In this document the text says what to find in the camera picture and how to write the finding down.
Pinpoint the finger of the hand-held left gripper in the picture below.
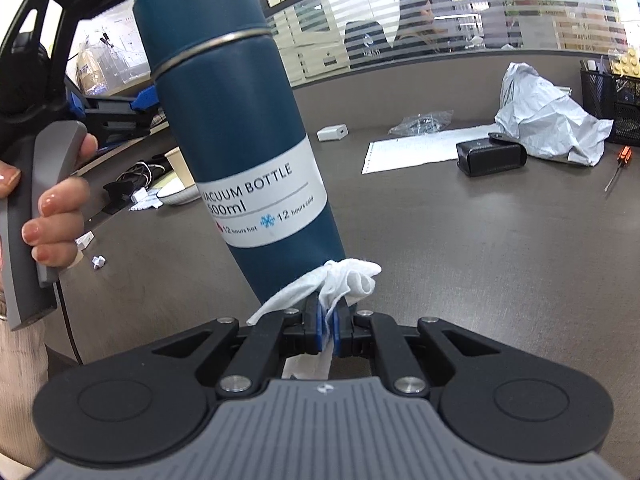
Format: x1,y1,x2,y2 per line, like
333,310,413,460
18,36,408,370
70,85,169,137

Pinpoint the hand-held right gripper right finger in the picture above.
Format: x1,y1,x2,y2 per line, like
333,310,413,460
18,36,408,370
330,299,507,395

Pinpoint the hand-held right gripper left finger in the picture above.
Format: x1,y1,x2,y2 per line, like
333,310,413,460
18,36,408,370
147,295,322,397

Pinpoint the white cleaning cloth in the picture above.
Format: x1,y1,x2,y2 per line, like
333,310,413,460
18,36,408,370
246,257,384,382

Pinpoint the blue vacuum bottle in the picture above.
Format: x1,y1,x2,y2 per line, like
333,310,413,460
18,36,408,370
131,0,347,307

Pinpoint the person's left hand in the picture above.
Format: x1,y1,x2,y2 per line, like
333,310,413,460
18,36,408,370
0,134,99,270

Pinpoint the clear bag with bread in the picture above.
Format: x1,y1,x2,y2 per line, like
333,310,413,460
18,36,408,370
74,29,152,97

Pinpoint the paper cup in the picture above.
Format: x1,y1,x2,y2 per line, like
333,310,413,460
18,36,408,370
164,147,197,192

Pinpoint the white bowl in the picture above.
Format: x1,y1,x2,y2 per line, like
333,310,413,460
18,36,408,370
155,184,202,207

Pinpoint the white charger adapter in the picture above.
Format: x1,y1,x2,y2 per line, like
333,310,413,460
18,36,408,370
316,124,349,143

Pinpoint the white paper sheet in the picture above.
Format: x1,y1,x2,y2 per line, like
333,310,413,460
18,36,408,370
361,126,502,176

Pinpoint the small clear plastic bag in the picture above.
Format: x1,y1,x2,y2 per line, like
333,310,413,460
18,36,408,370
388,109,454,137

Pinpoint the black office chair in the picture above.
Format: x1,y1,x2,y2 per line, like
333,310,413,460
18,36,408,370
344,20,389,69

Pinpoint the person's beige clothing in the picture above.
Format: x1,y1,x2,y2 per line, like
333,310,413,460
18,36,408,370
0,305,53,463

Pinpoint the black leather case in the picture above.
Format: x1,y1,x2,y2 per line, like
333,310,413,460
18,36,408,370
455,132,529,178

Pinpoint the crumpled white plastic bag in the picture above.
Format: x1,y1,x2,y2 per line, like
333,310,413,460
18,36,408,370
494,61,614,168

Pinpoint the striped glass desk partition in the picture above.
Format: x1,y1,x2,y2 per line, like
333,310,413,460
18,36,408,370
264,0,628,92

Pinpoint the black mesh pen holder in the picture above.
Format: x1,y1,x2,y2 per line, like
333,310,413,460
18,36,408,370
579,59,640,148

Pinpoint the yellow toy brick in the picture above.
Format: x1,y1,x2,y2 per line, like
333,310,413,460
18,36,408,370
611,49,640,79

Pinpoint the black power adapter with cables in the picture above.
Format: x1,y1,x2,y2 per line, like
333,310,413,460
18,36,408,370
102,160,167,213

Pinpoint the black cable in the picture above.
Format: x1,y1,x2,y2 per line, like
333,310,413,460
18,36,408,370
54,280,85,365

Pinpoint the orange handled screwdriver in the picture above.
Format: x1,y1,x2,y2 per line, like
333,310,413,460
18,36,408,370
603,145,633,193

